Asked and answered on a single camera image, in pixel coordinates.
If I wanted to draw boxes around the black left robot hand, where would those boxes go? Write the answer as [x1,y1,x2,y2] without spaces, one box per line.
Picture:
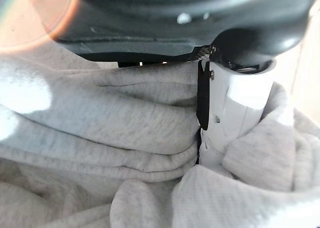
[49,0,320,166]

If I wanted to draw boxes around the light grey white garment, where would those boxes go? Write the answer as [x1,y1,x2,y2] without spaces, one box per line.
[0,41,320,228]

